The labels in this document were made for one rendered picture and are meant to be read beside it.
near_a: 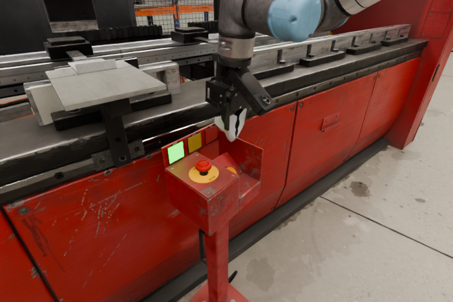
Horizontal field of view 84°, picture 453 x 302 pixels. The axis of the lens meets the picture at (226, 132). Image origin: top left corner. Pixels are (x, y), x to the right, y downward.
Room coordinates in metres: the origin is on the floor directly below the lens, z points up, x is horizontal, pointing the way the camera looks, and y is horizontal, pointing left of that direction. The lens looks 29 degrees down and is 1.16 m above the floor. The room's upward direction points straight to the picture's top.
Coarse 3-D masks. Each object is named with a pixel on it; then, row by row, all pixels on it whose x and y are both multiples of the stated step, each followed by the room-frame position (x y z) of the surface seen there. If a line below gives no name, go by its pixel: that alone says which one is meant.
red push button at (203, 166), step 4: (200, 160) 0.49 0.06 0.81; (204, 160) 0.49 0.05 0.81; (196, 164) 0.47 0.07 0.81; (200, 164) 0.47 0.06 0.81; (204, 164) 0.47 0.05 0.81; (208, 164) 0.47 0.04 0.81; (196, 168) 0.47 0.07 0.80; (200, 168) 0.46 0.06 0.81; (204, 168) 0.46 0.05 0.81; (208, 168) 0.46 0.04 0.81; (200, 172) 0.47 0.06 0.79; (204, 172) 0.47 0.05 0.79
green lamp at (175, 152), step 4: (176, 144) 0.52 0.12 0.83; (180, 144) 0.53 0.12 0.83; (168, 148) 0.51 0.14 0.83; (172, 148) 0.51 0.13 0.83; (176, 148) 0.52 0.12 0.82; (180, 148) 0.53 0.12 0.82; (172, 152) 0.51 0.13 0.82; (176, 152) 0.52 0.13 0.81; (180, 152) 0.53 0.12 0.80; (172, 156) 0.51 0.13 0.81; (176, 156) 0.52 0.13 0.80; (180, 156) 0.53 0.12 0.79; (172, 160) 0.51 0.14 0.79
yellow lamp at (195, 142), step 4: (196, 136) 0.57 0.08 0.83; (200, 136) 0.58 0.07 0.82; (188, 140) 0.55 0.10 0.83; (192, 140) 0.56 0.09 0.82; (196, 140) 0.57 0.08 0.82; (200, 140) 0.58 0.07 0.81; (188, 144) 0.55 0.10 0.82; (192, 144) 0.56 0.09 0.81; (196, 144) 0.57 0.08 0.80; (200, 144) 0.58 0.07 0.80; (192, 148) 0.56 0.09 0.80; (196, 148) 0.57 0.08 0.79
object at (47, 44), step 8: (48, 40) 0.81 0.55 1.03; (56, 40) 0.79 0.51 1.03; (64, 40) 0.80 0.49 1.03; (72, 40) 0.81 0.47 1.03; (80, 40) 0.82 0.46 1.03; (48, 48) 0.76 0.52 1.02; (56, 48) 0.77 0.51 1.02; (64, 48) 0.78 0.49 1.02; (72, 48) 0.80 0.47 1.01; (80, 48) 0.81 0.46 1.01; (88, 48) 0.82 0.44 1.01; (56, 56) 0.77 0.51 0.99; (64, 56) 0.78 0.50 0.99; (72, 56) 0.72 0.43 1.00; (80, 56) 0.72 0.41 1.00
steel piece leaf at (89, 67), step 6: (108, 60) 0.59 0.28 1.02; (114, 60) 0.60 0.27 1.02; (72, 66) 0.62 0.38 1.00; (78, 66) 0.55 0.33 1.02; (84, 66) 0.56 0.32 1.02; (90, 66) 0.57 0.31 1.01; (96, 66) 0.58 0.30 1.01; (102, 66) 0.59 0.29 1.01; (108, 66) 0.59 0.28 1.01; (114, 66) 0.60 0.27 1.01; (78, 72) 0.55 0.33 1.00; (84, 72) 0.56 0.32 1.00; (90, 72) 0.57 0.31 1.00
